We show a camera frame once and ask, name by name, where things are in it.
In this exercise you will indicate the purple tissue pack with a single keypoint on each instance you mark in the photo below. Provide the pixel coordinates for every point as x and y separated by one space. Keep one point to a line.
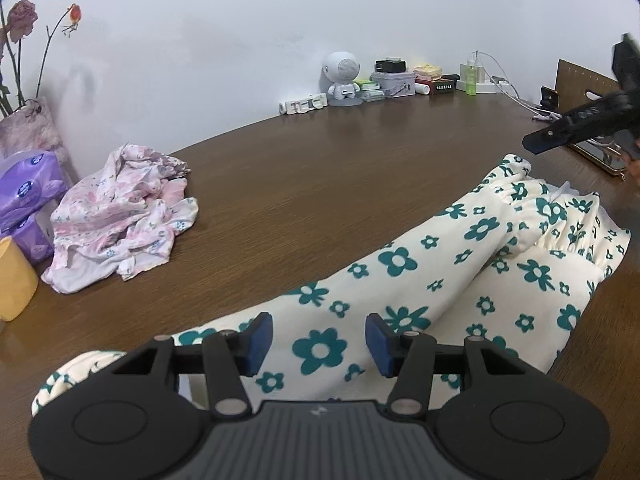
30 190
35 240

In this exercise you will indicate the dark red labelled box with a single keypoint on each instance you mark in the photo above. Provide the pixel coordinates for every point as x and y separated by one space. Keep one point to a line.
442 87

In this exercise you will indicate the pink floral garment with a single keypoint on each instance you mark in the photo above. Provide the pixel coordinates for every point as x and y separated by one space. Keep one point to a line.
115 215

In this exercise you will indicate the yellow mug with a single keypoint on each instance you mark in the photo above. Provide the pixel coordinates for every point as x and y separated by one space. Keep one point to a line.
15 280

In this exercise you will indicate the black charger block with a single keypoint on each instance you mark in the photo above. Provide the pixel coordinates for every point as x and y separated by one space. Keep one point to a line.
391 66

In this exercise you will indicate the white extension socket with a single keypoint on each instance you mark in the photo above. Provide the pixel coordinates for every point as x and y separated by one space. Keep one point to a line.
489 88

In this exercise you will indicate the grey tin box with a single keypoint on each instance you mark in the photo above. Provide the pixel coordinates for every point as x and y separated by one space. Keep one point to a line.
395 85

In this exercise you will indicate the cream green-flowered garment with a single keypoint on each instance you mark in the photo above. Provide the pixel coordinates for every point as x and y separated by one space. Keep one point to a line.
400 270

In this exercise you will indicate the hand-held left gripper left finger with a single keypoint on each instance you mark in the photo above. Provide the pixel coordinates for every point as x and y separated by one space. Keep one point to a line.
260 342

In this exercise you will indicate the stack of small white-green boxes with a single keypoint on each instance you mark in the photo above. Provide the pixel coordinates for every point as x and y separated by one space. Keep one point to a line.
370 91

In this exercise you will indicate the person's right hand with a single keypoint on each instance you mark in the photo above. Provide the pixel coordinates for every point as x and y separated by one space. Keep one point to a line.
634 166

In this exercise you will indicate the pink mottled vase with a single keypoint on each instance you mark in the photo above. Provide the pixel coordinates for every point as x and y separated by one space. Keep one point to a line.
30 125

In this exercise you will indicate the white tube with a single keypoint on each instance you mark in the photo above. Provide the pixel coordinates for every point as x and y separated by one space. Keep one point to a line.
421 88

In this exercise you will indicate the small black device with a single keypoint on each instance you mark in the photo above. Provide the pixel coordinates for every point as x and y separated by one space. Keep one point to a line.
550 97

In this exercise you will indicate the orange rosebud stem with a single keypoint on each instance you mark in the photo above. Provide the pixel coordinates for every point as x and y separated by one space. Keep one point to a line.
75 11

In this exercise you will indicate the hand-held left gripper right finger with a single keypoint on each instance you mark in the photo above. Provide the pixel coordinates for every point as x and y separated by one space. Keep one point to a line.
377 345

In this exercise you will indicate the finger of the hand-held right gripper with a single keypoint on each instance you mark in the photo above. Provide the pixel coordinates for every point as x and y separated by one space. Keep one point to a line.
575 122

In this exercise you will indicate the green liquid bottle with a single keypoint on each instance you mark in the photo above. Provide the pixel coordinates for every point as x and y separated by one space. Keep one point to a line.
471 82

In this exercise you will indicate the white robot-shaped speaker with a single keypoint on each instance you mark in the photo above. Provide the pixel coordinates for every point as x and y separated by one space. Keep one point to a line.
342 67

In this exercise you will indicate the white power strip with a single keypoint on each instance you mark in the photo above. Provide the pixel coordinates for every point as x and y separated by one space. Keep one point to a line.
300 106

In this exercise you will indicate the yellow note pad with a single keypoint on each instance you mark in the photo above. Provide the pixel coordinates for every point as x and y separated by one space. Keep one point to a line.
427 71

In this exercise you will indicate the brown pegboard stand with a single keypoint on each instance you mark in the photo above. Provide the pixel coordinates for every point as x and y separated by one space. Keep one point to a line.
575 82

